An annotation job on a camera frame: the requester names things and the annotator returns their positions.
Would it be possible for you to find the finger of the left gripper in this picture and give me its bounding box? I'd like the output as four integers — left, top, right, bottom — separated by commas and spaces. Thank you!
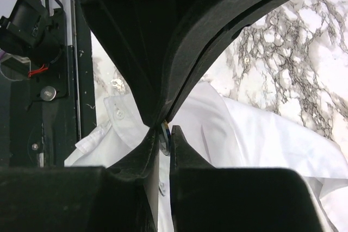
161, 0, 288, 121
80, 0, 194, 127

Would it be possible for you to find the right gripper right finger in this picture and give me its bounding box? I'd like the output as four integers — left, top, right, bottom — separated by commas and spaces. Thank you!
170, 126, 324, 231

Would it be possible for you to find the white shirt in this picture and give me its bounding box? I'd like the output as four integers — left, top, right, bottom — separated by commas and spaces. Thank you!
64, 82, 347, 231

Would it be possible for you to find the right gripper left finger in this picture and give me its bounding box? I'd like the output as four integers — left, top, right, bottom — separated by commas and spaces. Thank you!
1, 129, 159, 231

